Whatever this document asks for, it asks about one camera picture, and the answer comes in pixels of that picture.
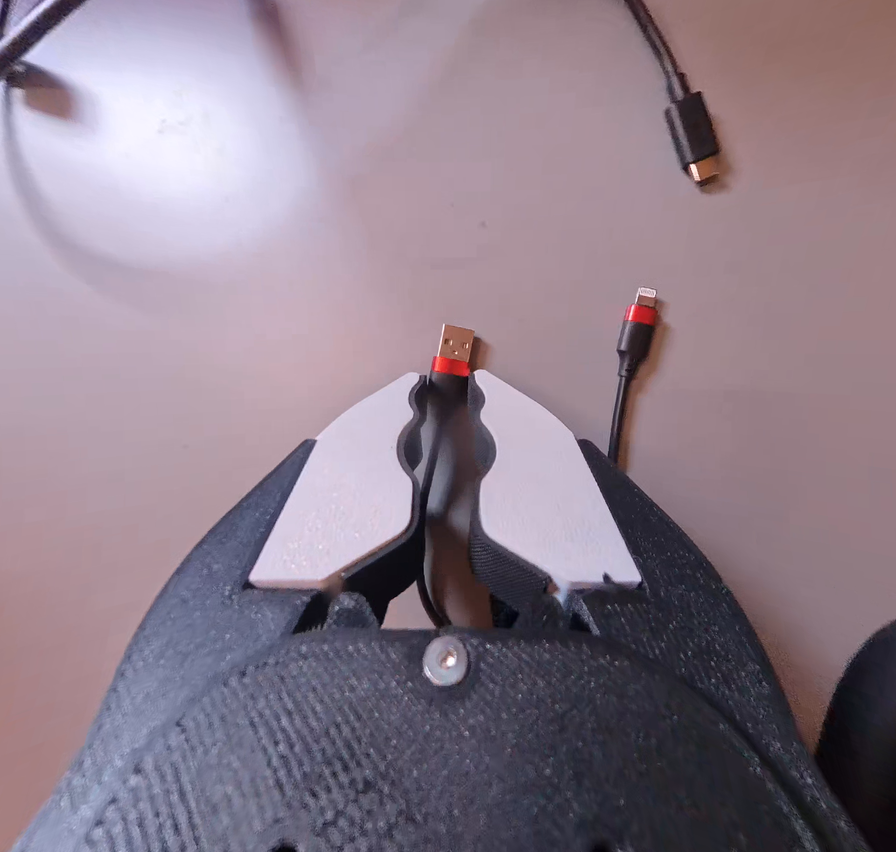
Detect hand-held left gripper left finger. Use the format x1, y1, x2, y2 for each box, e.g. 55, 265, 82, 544
248, 372, 429, 592

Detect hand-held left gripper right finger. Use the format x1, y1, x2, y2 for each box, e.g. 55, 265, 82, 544
468, 369, 643, 601

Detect black usb cable red plugs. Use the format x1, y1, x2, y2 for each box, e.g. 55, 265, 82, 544
415, 287, 664, 630

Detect black hub cable with strap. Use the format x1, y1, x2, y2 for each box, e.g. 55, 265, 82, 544
0, 0, 141, 121

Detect black mesh chair pad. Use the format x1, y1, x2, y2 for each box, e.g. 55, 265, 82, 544
815, 617, 896, 852

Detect black usb cable black plug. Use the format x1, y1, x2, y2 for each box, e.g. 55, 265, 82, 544
598, 0, 725, 188

